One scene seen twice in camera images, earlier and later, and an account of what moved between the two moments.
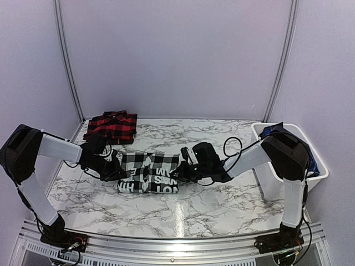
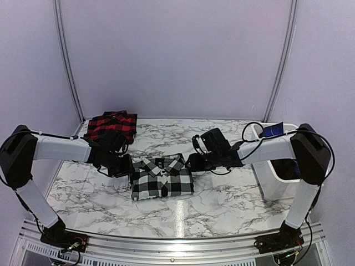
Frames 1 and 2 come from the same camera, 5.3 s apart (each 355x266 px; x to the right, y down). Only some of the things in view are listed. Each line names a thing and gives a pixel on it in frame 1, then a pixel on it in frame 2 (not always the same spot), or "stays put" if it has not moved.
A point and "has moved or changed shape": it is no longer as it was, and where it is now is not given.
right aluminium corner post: (283, 59) stays put
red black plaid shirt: (118, 127) stays put
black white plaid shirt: (148, 173) has moved or changed shape
